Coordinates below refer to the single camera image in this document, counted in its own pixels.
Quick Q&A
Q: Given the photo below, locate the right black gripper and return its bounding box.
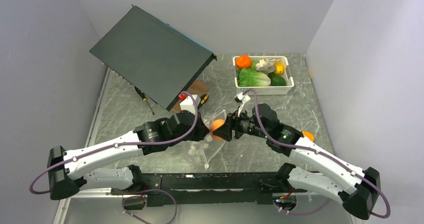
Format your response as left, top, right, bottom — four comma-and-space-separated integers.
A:
213, 105, 269, 142

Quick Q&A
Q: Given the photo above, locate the pink yellow peach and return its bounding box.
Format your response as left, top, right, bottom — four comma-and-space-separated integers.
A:
209, 119, 225, 141

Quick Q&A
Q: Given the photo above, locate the clear zip top bag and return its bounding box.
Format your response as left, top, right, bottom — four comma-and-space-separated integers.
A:
187, 131, 227, 170

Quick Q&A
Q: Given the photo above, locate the orange tangerine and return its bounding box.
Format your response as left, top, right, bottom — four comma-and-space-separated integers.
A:
235, 55, 252, 70

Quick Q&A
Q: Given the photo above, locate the yellow lemon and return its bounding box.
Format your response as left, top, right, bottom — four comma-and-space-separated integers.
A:
273, 62, 285, 76

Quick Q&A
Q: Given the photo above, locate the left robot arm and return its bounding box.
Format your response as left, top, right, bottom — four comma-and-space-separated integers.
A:
47, 111, 210, 200

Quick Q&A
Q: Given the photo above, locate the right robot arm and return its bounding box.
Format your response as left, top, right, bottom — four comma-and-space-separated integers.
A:
210, 104, 383, 220

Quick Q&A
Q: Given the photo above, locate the yellow black screwdriver right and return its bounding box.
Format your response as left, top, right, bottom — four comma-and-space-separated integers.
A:
198, 94, 209, 108

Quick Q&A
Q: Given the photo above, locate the yellow black screwdriver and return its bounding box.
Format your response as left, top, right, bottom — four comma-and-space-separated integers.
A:
198, 94, 209, 108
134, 87, 155, 115

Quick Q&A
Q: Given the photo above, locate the brown wooden board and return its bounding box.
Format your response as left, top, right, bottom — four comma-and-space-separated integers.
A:
171, 79, 210, 113

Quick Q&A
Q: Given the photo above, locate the yellow black screwdriver left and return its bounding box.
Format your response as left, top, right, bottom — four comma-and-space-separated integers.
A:
134, 87, 155, 115

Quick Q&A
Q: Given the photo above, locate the green lettuce head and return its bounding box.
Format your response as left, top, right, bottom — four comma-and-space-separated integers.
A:
237, 68, 271, 87

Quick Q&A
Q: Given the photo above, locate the dark grey server chassis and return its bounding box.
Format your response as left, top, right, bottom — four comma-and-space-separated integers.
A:
90, 5, 217, 111

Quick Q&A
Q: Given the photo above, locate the dark green avocado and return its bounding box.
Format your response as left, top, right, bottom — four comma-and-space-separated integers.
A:
268, 73, 287, 86

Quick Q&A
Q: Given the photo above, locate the white plastic basket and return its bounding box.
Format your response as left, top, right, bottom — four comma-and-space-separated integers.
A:
232, 55, 295, 95

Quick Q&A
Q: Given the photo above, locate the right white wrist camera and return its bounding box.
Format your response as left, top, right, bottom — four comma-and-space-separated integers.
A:
234, 92, 251, 116

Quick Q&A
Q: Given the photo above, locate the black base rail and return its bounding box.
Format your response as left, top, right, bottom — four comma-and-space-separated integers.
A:
110, 172, 335, 207

